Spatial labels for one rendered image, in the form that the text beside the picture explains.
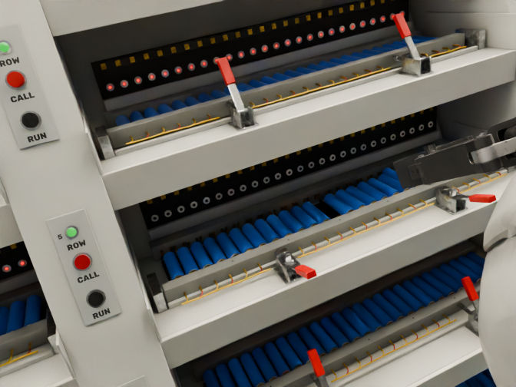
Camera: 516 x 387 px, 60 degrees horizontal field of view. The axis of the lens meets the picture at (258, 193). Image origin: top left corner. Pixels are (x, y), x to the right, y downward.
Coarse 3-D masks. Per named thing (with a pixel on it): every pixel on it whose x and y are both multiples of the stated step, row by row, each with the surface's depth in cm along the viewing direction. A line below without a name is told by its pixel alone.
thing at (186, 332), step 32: (352, 160) 76; (256, 192) 71; (480, 192) 67; (192, 224) 68; (384, 224) 64; (416, 224) 63; (448, 224) 62; (480, 224) 65; (320, 256) 60; (352, 256) 59; (384, 256) 60; (416, 256) 62; (160, 288) 60; (224, 288) 58; (256, 288) 56; (288, 288) 55; (320, 288) 57; (352, 288) 60; (160, 320) 54; (192, 320) 53; (224, 320) 53; (256, 320) 55; (192, 352) 53
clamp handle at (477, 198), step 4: (452, 192) 63; (452, 196) 64; (456, 196) 63; (460, 196) 63; (464, 196) 62; (468, 196) 61; (472, 196) 60; (476, 196) 59; (480, 196) 59; (484, 196) 58; (488, 196) 58; (492, 196) 57; (472, 200) 60; (476, 200) 59; (480, 200) 59; (484, 200) 58; (488, 200) 57; (492, 200) 57
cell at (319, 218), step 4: (304, 204) 70; (308, 204) 69; (312, 204) 69; (304, 208) 69; (308, 208) 68; (312, 208) 68; (316, 208) 68; (308, 212) 68; (312, 212) 67; (316, 212) 67; (320, 212) 66; (312, 216) 67; (316, 216) 66; (320, 216) 65; (324, 216) 65; (316, 220) 66; (320, 220) 65; (324, 220) 65
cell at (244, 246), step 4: (236, 228) 67; (232, 232) 66; (236, 232) 65; (240, 232) 66; (232, 236) 65; (236, 236) 64; (240, 236) 64; (244, 236) 64; (236, 240) 64; (240, 240) 63; (244, 240) 63; (236, 244) 64; (240, 244) 63; (244, 244) 62; (248, 244) 62; (240, 248) 62; (244, 248) 62; (248, 248) 61; (252, 248) 62; (244, 252) 61
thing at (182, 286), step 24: (408, 192) 66; (432, 192) 67; (360, 216) 63; (384, 216) 65; (288, 240) 60; (312, 240) 61; (216, 264) 58; (240, 264) 58; (264, 264) 60; (168, 288) 56; (192, 288) 57
